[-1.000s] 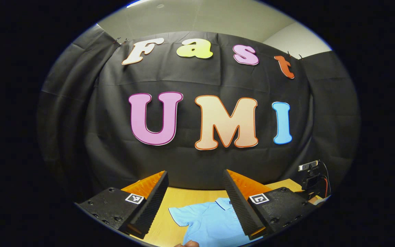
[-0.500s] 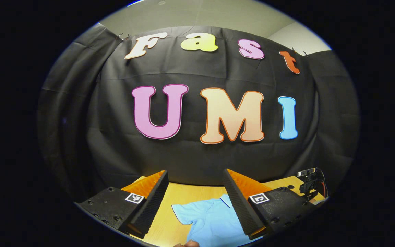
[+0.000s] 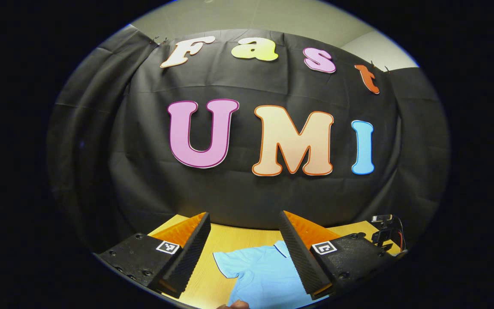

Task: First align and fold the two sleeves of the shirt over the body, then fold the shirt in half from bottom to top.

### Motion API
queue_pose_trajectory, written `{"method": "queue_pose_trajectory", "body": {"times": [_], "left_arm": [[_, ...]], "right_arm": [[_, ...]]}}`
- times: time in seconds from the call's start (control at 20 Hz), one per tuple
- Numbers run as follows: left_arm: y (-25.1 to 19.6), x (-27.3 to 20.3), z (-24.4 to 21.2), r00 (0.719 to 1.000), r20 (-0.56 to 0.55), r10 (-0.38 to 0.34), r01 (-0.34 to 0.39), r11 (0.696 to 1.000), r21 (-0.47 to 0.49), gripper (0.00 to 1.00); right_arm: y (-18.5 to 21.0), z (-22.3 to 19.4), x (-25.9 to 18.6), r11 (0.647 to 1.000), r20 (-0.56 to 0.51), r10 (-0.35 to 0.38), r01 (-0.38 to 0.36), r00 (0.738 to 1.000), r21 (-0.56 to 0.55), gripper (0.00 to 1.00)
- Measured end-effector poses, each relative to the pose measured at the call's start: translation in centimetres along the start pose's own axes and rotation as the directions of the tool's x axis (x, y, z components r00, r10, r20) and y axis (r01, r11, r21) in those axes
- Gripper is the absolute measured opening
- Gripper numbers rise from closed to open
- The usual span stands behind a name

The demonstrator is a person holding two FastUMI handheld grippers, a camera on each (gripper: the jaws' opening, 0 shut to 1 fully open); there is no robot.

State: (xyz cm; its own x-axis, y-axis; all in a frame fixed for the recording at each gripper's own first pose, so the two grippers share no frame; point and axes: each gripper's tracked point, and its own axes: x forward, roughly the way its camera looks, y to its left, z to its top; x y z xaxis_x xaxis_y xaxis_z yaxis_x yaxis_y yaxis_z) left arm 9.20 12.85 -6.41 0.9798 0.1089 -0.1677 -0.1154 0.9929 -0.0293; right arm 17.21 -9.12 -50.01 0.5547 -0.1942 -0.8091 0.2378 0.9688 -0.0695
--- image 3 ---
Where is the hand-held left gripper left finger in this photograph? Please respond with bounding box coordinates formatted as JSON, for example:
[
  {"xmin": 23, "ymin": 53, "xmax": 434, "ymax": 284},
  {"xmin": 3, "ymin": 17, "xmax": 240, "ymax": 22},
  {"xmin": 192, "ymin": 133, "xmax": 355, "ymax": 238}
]
[{"xmin": 94, "ymin": 212, "xmax": 212, "ymax": 300}]

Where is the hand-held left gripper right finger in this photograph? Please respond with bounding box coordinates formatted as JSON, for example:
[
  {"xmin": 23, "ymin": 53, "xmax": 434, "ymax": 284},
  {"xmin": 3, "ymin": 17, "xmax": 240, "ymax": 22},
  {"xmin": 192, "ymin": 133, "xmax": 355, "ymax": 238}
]
[{"xmin": 278, "ymin": 210, "xmax": 400, "ymax": 301}]

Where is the light blue polo T-shirt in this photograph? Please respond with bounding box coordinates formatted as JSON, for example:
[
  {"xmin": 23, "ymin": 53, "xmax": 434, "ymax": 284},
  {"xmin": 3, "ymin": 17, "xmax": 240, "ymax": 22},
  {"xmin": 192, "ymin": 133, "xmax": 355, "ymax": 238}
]
[{"xmin": 213, "ymin": 240, "xmax": 329, "ymax": 309}]

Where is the black backdrop cloth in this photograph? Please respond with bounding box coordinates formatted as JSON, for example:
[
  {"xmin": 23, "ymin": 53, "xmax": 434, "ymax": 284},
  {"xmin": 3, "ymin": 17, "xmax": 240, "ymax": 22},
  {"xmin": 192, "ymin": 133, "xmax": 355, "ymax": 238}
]
[{"xmin": 45, "ymin": 24, "xmax": 451, "ymax": 254}]

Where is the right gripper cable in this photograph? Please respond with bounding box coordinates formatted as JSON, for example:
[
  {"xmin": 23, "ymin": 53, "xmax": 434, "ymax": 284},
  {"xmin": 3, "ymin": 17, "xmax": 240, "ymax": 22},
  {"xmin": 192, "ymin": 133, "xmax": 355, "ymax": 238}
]
[{"xmin": 394, "ymin": 216, "xmax": 407, "ymax": 253}]

